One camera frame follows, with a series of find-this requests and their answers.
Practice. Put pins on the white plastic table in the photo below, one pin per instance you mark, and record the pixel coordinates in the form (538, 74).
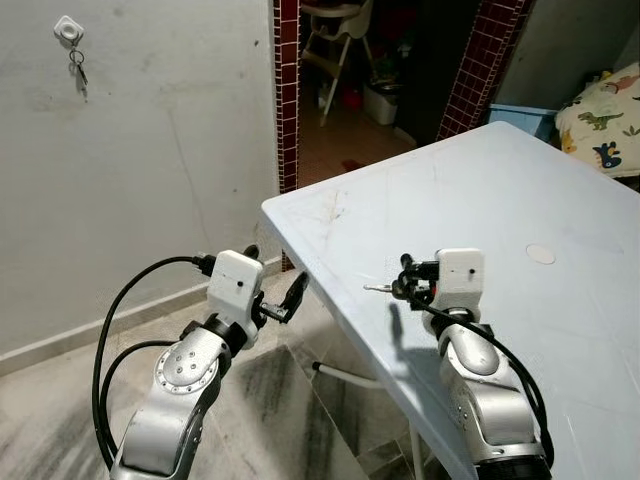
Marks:
(500, 200)

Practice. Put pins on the white wall hook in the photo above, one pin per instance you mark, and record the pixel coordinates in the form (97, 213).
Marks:
(68, 30)

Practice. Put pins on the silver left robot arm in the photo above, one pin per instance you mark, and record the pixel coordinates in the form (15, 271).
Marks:
(170, 400)

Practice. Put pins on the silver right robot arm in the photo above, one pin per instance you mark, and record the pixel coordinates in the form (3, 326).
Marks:
(490, 400)

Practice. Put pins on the round white table cap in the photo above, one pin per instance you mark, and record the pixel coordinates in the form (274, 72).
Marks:
(540, 254)

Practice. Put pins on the dinosaur print pillow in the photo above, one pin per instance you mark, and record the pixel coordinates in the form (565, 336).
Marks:
(600, 125)

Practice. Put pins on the blue plastic box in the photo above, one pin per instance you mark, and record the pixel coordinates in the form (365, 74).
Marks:
(520, 117)

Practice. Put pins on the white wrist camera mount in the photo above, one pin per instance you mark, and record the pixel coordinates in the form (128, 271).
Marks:
(235, 285)
(460, 275)

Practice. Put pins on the small red floor object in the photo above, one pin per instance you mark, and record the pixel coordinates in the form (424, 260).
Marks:
(350, 97)

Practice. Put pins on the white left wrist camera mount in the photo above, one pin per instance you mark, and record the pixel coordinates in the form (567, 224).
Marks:
(235, 285)

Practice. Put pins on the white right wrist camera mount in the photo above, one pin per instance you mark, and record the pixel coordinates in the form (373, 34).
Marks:
(460, 275)

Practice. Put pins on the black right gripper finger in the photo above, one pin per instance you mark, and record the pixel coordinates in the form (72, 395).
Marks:
(408, 268)
(403, 293)

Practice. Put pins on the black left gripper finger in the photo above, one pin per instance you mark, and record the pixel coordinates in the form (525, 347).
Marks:
(250, 253)
(296, 290)

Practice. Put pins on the white table leg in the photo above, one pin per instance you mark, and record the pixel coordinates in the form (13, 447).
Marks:
(345, 375)

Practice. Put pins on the white high chair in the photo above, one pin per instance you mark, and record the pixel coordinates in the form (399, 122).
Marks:
(335, 45)

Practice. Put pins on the white storage bin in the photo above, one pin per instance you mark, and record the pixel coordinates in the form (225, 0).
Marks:
(380, 100)

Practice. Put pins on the slanted red tiled pillar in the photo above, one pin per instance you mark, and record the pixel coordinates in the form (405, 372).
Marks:
(485, 65)

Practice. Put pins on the upright red tiled pillar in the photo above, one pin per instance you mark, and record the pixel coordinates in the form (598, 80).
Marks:
(286, 90)

